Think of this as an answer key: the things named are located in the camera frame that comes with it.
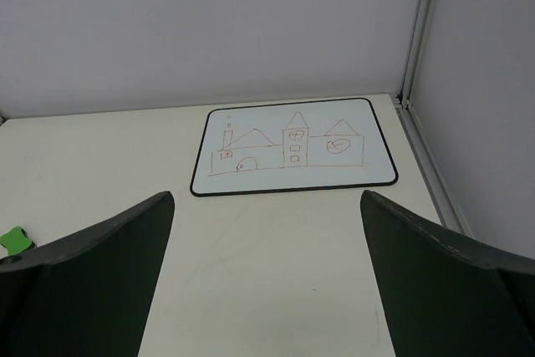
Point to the aluminium corner post right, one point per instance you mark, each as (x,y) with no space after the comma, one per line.
(446,205)

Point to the white whiteboard black frame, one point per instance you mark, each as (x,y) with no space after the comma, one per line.
(299,146)

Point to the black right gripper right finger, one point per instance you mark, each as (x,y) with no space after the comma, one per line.
(443,293)

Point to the green whiteboard eraser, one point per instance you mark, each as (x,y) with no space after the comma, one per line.
(16,241)

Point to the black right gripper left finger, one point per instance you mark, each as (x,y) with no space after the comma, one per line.
(89,293)

